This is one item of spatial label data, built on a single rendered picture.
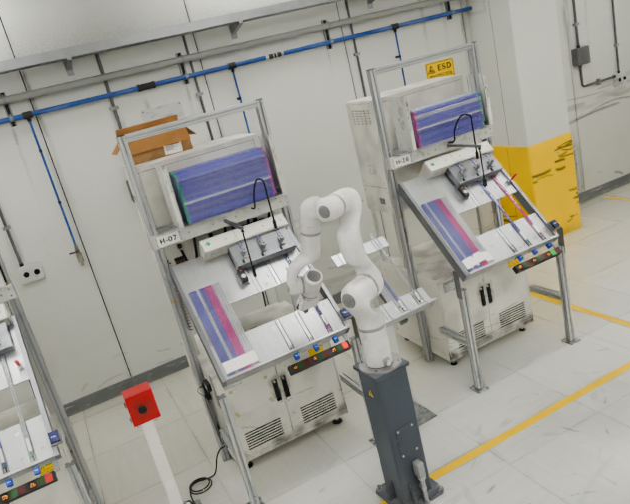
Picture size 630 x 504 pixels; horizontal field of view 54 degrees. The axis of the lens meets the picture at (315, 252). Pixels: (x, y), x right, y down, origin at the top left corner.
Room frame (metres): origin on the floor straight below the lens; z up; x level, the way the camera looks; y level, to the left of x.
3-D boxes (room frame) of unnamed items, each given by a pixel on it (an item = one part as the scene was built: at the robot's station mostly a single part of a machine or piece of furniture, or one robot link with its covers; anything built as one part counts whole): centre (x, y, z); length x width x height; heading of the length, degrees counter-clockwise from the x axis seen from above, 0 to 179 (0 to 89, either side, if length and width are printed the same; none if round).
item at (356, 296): (2.46, -0.14, 1.00); 0.19 x 0.12 x 0.24; 140
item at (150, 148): (3.50, 0.59, 1.82); 0.68 x 0.30 x 0.20; 112
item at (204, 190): (3.27, 0.38, 1.52); 0.51 x 0.13 x 0.27; 112
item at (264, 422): (3.36, 0.48, 0.31); 0.70 x 0.65 x 0.62; 112
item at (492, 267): (3.73, -0.95, 0.65); 1.01 x 0.73 x 1.29; 22
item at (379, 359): (2.48, -0.16, 0.79); 0.19 x 0.19 x 0.18
